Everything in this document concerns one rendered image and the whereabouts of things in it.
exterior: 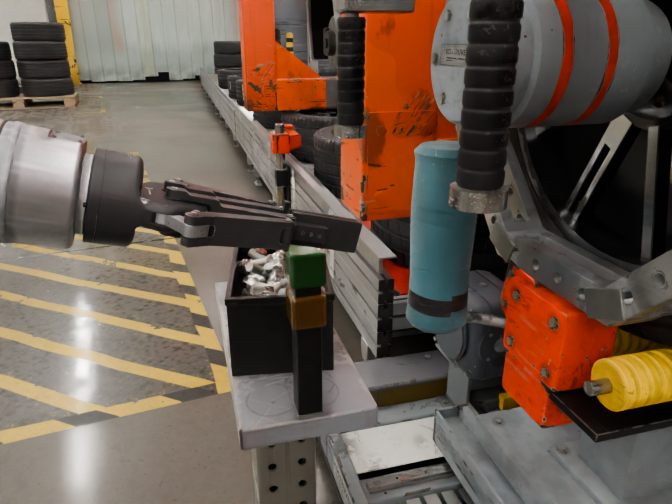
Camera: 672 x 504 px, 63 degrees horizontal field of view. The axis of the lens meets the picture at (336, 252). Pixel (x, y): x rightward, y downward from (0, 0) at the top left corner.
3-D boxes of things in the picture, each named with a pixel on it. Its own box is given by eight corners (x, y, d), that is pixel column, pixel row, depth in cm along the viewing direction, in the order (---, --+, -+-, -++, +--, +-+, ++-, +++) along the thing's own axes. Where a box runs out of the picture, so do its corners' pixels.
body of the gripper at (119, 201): (88, 157, 38) (220, 181, 42) (93, 138, 46) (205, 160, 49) (75, 257, 40) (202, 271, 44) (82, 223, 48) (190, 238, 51)
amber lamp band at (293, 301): (327, 328, 61) (327, 295, 59) (292, 333, 60) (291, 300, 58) (319, 312, 64) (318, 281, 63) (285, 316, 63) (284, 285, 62)
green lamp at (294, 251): (327, 287, 59) (327, 252, 58) (291, 291, 58) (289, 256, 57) (318, 273, 63) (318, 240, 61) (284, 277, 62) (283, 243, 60)
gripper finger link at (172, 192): (166, 184, 44) (167, 188, 43) (296, 207, 49) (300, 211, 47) (158, 229, 45) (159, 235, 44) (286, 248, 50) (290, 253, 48)
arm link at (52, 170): (17, 112, 43) (98, 129, 46) (7, 221, 46) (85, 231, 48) (-6, 129, 35) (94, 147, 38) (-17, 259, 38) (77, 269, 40)
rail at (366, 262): (408, 337, 138) (413, 256, 130) (373, 342, 136) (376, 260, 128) (264, 154, 360) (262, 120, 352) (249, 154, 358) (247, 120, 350)
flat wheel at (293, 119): (370, 140, 351) (371, 102, 343) (420, 159, 293) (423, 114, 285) (270, 146, 330) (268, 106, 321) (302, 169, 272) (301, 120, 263)
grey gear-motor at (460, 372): (627, 415, 123) (660, 272, 111) (458, 449, 113) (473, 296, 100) (574, 371, 140) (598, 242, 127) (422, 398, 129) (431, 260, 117)
